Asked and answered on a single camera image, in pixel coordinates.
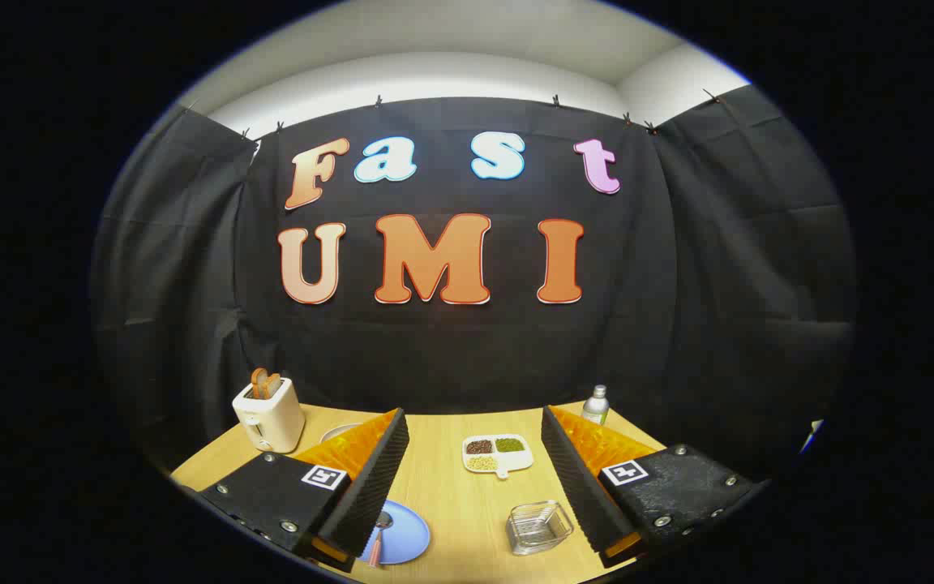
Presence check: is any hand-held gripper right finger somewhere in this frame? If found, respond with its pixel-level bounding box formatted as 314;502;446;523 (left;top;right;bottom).
541;405;762;569

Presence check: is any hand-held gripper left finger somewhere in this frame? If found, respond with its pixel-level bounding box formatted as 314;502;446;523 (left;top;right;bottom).
198;408;411;573

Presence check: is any checkered handle spoon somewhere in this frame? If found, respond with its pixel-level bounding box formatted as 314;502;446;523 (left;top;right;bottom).
367;511;393;567

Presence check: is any blue round plate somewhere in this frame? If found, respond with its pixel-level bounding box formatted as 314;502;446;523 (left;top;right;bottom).
358;499;431;566

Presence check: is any white divided dish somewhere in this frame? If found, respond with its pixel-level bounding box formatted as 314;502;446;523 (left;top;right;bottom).
461;434;534;479

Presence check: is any green label drink bottle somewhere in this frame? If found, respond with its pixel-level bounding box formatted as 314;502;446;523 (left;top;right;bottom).
581;384;610;426

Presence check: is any cream white toaster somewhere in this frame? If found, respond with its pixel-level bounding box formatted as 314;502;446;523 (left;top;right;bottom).
232;377;306;453

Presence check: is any black backdrop cloth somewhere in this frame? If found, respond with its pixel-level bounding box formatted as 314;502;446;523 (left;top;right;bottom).
90;85;857;479

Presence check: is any metal wire basket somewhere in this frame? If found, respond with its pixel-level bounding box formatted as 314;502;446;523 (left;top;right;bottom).
505;500;575;556

